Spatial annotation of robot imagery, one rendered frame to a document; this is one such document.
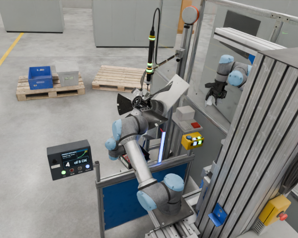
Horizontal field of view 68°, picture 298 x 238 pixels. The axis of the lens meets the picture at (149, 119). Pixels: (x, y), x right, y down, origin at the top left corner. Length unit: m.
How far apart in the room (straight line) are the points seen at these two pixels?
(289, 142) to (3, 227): 2.60
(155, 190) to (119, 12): 6.34
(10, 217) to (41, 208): 0.29
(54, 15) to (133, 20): 2.82
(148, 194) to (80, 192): 1.70
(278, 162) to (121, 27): 6.69
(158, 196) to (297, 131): 0.73
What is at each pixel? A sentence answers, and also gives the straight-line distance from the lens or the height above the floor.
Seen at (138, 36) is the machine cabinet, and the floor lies 0.36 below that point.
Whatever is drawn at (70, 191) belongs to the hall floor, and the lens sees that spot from 2.88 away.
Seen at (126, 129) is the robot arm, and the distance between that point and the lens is 1.28.
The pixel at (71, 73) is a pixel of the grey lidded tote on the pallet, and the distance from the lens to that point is 4.57.
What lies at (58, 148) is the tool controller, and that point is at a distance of 1.53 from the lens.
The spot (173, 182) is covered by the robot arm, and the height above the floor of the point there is 1.27.
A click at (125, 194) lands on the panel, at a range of 2.06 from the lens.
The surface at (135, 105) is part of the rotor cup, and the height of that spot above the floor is 1.20.
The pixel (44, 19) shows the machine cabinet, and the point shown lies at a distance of 8.82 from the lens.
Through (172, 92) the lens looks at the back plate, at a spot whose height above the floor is 1.24.
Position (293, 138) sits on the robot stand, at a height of 1.82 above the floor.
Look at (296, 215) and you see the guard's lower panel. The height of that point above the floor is 0.85.
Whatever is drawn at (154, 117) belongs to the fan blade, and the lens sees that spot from 1.87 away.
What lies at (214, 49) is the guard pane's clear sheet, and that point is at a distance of 2.27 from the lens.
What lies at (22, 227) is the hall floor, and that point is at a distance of 2.76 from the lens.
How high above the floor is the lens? 2.24
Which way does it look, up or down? 35 degrees down
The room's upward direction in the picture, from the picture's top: 6 degrees clockwise
